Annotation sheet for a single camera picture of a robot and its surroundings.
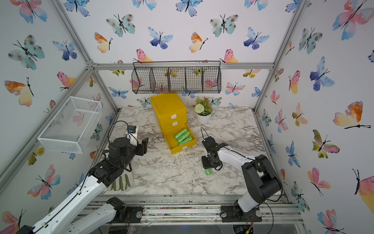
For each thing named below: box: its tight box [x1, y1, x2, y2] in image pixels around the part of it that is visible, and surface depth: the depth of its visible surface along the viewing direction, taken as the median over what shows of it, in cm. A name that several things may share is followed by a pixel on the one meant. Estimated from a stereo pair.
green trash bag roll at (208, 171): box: [204, 168, 213, 176], surface depth 88 cm
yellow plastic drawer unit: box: [149, 93, 198, 155], surface depth 98 cm
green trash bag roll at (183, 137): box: [176, 131, 191, 143], surface depth 103 cm
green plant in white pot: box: [194, 96, 213, 125], surface depth 106 cm
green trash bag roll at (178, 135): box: [174, 128, 188, 139], surface depth 104 cm
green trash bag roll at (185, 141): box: [178, 136, 193, 146], surface depth 101 cm
